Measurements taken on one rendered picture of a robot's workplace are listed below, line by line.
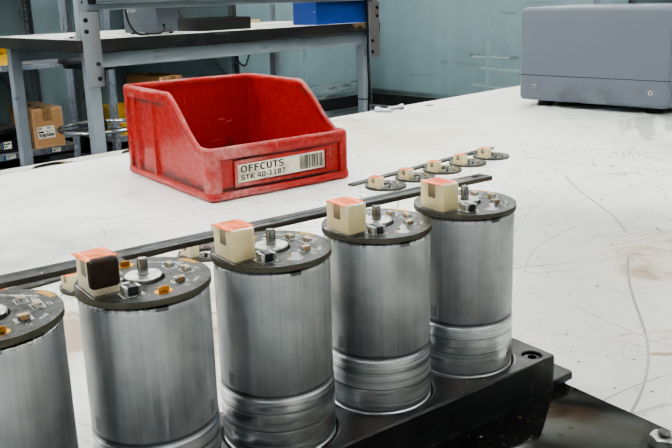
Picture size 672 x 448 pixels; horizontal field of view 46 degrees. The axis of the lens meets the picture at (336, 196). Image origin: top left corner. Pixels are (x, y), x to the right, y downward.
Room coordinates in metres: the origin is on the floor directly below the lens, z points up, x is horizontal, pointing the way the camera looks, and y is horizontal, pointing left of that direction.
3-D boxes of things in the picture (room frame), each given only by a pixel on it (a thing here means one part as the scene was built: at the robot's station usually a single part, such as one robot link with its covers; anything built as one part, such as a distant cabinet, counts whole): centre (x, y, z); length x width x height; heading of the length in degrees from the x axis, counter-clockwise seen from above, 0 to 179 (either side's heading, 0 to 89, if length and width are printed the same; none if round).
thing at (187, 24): (3.13, 0.45, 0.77); 0.24 x 0.16 x 0.04; 133
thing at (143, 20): (2.91, 0.64, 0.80); 0.15 x 0.12 x 0.10; 63
